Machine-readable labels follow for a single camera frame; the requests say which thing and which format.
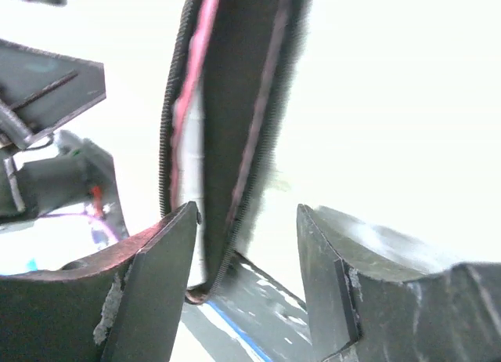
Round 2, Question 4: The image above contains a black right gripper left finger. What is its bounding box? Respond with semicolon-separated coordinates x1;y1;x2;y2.
1;202;198;361

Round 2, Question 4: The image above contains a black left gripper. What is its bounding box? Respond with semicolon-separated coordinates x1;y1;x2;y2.
1;39;106;150

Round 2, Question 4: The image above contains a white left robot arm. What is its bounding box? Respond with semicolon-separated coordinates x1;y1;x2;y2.
1;40;128;240

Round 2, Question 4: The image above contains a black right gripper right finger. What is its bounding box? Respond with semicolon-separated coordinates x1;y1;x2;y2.
297;205;500;361

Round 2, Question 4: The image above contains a pink racket bag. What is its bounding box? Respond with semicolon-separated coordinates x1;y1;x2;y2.
159;0;309;305

